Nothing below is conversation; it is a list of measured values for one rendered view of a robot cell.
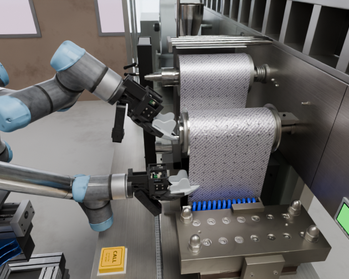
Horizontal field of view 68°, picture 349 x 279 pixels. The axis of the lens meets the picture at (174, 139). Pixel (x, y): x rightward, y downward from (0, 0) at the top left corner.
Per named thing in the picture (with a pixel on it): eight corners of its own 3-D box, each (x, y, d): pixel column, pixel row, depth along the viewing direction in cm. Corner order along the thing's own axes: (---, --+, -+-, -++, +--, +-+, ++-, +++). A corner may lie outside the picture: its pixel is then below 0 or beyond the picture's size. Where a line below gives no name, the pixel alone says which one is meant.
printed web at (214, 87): (175, 161, 122) (176, 49, 95) (225, 158, 124) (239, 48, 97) (186, 228, 89) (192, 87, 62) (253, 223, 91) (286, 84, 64)
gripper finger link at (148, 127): (164, 137, 68) (136, 117, 65) (160, 140, 69) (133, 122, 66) (163, 128, 72) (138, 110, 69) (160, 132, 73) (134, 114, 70)
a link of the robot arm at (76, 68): (58, 55, 65) (71, 31, 59) (97, 81, 69) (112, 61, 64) (42, 73, 60) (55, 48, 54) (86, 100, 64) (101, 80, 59)
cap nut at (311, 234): (300, 232, 73) (304, 221, 70) (313, 231, 73) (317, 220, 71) (307, 243, 70) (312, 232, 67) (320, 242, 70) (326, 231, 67)
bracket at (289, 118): (272, 117, 79) (273, 110, 78) (290, 116, 80) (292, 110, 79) (279, 124, 75) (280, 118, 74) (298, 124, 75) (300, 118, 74)
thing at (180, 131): (176, 114, 76) (179, 131, 71) (184, 114, 76) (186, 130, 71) (176, 133, 81) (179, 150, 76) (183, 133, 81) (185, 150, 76)
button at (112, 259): (102, 252, 82) (101, 247, 81) (125, 250, 82) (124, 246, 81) (99, 273, 76) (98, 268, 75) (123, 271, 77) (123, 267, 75)
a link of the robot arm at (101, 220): (103, 205, 91) (98, 181, 86) (118, 225, 84) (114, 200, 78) (81, 216, 87) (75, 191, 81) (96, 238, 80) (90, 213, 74)
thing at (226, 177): (187, 203, 83) (189, 156, 74) (258, 198, 85) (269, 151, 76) (188, 204, 83) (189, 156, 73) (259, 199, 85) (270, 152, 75)
